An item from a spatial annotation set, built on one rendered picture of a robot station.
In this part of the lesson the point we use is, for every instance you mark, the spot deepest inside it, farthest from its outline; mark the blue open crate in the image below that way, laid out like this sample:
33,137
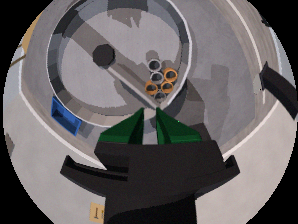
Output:
64,117

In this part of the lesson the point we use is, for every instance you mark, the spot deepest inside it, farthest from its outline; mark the bronze bushing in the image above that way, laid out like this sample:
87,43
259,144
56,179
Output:
171,79
148,91
166,90

